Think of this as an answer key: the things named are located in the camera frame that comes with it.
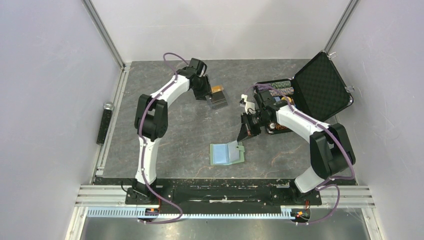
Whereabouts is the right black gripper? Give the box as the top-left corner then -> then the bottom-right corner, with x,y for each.
237,111 -> 272,142

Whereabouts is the green leather card holder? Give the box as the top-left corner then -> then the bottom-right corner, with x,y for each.
209,140 -> 245,166

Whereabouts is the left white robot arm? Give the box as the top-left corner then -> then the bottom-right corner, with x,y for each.
132,58 -> 212,204

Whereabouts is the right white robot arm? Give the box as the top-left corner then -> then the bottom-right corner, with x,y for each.
237,90 -> 356,204

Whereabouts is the orange credit card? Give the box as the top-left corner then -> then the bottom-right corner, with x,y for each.
211,85 -> 224,94

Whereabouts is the clear plastic card box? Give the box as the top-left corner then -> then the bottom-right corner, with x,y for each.
206,85 -> 229,110

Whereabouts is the yellow dealer chip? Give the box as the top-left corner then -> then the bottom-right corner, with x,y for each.
281,96 -> 293,105

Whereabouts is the black poker chip case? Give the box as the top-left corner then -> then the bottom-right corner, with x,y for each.
253,51 -> 354,135

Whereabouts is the black tool silver knob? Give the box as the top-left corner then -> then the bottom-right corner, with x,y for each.
96,102 -> 115,145

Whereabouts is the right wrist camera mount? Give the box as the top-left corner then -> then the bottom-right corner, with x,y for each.
239,94 -> 256,114

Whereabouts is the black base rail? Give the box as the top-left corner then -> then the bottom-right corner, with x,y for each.
92,177 -> 324,208

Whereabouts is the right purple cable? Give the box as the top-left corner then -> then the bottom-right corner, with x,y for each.
245,83 -> 357,227

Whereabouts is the white slotted cable duct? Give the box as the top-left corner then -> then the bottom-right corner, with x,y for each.
86,206 -> 301,220

